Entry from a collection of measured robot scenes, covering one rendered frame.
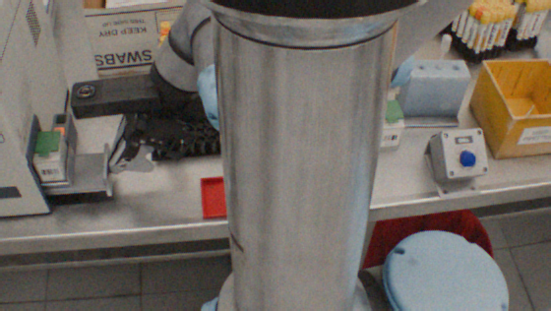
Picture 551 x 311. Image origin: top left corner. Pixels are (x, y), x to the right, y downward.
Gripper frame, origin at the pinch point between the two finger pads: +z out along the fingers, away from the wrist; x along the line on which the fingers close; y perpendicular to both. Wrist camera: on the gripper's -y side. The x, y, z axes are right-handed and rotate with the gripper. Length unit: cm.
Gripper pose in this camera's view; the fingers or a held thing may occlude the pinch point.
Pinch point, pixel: (110, 164)
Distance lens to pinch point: 83.2
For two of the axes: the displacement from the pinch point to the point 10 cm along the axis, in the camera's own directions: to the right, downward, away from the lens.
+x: -1.4, -7.6, 6.4
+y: 8.4, 2.5, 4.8
